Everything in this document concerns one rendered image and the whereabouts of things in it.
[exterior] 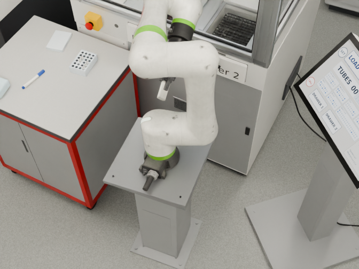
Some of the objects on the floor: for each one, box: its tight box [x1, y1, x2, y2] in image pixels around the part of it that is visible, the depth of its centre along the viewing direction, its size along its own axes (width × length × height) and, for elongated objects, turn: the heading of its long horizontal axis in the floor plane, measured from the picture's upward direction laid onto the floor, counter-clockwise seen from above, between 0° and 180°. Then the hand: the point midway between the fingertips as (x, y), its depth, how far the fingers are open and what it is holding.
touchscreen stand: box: [245, 141, 359, 269], centre depth 235 cm, size 50×45×102 cm
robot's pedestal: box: [130, 194, 202, 269], centre depth 245 cm, size 30×30×76 cm
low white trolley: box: [0, 15, 141, 210], centre depth 275 cm, size 58×62×76 cm
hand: (163, 91), depth 190 cm, fingers closed
